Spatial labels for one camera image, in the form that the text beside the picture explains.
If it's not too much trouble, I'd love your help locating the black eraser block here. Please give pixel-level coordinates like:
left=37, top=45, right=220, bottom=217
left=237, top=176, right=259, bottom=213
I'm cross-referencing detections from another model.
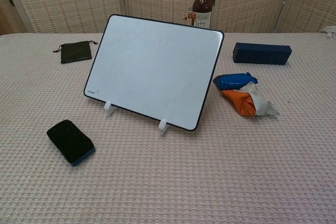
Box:
left=46, top=119, right=96, bottom=167

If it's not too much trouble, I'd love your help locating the orange and white snack packet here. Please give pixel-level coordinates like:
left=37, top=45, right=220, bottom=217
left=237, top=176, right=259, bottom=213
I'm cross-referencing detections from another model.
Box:
left=221, top=82, right=280, bottom=118

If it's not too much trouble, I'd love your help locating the dark blue rectangular box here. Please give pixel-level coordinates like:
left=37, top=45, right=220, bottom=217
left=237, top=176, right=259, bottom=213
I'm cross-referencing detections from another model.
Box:
left=232, top=41, right=292, bottom=66

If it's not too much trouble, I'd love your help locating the black drawstring pouch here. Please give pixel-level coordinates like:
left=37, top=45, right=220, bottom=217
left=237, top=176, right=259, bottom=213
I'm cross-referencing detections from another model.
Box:
left=52, top=40, right=92, bottom=65

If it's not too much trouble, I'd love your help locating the brown liquid bottle black cap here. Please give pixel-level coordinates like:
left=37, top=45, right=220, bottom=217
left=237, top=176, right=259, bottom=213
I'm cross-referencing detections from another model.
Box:
left=183, top=0, right=214, bottom=28

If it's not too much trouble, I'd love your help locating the blue snack packet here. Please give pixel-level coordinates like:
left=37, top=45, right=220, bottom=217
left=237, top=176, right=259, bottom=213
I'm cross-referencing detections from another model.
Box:
left=213, top=71, right=259, bottom=91

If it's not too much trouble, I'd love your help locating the white board stand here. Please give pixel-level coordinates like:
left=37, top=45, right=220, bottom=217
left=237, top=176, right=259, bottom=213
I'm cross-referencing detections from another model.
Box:
left=103, top=100, right=169, bottom=137

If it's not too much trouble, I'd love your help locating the woven tablecloth with fringe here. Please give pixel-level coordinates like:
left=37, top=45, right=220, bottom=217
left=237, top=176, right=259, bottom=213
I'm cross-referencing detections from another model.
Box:
left=0, top=31, right=336, bottom=224

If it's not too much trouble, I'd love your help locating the white board with black rim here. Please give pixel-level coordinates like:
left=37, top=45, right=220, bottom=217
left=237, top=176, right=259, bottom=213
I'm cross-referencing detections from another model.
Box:
left=83, top=14, right=225, bottom=132

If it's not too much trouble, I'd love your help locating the woven folding screen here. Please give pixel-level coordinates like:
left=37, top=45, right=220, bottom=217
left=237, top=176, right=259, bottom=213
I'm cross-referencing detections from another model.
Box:
left=0, top=0, right=336, bottom=37

